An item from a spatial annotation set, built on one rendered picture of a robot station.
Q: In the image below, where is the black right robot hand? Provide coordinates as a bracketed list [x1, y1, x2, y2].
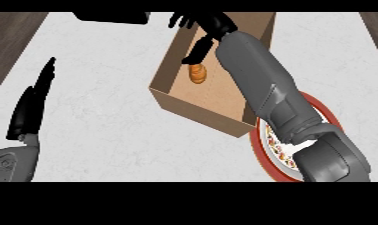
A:
[167, 12, 239, 66]

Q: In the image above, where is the dark wooden cabinet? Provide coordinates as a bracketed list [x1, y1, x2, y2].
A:
[0, 12, 50, 85]

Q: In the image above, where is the red-rimmed patterned plate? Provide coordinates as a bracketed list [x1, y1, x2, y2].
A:
[248, 90, 346, 183]

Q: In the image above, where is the dark wooden panel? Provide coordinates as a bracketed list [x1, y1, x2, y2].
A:
[359, 12, 378, 50]

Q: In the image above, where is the brown cardboard box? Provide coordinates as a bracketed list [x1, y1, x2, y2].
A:
[148, 12, 278, 139]

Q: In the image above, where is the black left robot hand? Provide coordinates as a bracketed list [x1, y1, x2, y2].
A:
[5, 56, 58, 141]

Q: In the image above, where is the black appliance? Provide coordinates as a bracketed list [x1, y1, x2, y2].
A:
[73, 12, 152, 26]

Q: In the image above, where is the golden croissant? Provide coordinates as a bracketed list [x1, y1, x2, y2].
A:
[188, 63, 208, 85]

